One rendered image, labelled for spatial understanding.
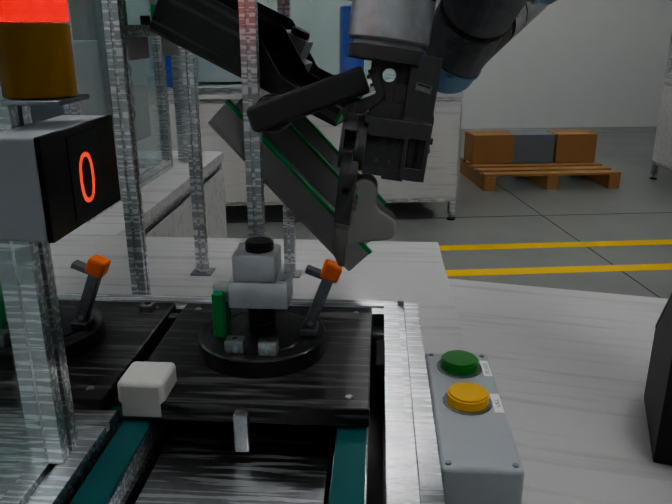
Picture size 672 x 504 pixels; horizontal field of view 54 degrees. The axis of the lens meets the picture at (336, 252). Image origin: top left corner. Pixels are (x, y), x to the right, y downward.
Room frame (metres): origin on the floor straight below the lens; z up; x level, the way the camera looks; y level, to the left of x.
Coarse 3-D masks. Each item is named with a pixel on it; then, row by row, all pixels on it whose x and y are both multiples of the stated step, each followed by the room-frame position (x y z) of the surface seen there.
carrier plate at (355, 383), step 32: (192, 320) 0.74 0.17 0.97; (320, 320) 0.74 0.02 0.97; (352, 320) 0.74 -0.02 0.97; (160, 352) 0.65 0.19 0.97; (192, 352) 0.65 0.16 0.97; (352, 352) 0.65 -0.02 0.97; (192, 384) 0.58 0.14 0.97; (224, 384) 0.58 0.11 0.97; (256, 384) 0.58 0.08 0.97; (288, 384) 0.58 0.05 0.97; (320, 384) 0.58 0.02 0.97; (352, 384) 0.58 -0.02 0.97; (128, 416) 0.55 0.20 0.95; (192, 416) 0.55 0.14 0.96; (224, 416) 0.55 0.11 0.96; (256, 416) 0.54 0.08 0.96; (288, 416) 0.54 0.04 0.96; (320, 416) 0.54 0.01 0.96; (352, 416) 0.54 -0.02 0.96
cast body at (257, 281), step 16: (256, 240) 0.66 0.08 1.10; (272, 240) 0.67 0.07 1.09; (240, 256) 0.65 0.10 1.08; (256, 256) 0.64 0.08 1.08; (272, 256) 0.64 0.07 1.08; (240, 272) 0.64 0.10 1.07; (256, 272) 0.64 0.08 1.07; (272, 272) 0.64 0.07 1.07; (288, 272) 0.68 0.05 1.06; (224, 288) 0.66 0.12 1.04; (240, 288) 0.64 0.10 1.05; (256, 288) 0.64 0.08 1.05; (272, 288) 0.64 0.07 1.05; (288, 288) 0.65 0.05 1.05; (240, 304) 0.65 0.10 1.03; (256, 304) 0.64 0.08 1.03; (272, 304) 0.64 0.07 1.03; (288, 304) 0.65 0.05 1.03
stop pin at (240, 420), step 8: (240, 416) 0.53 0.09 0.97; (248, 416) 0.54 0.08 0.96; (240, 424) 0.53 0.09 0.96; (248, 424) 0.54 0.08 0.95; (240, 432) 0.53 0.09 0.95; (248, 432) 0.53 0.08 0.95; (240, 440) 0.53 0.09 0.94; (248, 440) 0.53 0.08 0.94; (240, 448) 0.53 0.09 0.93; (248, 448) 0.53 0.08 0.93
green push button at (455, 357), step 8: (448, 352) 0.65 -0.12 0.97; (456, 352) 0.65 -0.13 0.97; (464, 352) 0.65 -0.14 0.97; (448, 360) 0.63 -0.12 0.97; (456, 360) 0.63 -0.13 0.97; (464, 360) 0.63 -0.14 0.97; (472, 360) 0.63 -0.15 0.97; (448, 368) 0.62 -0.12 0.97; (456, 368) 0.62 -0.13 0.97; (464, 368) 0.62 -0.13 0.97; (472, 368) 0.62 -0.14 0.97
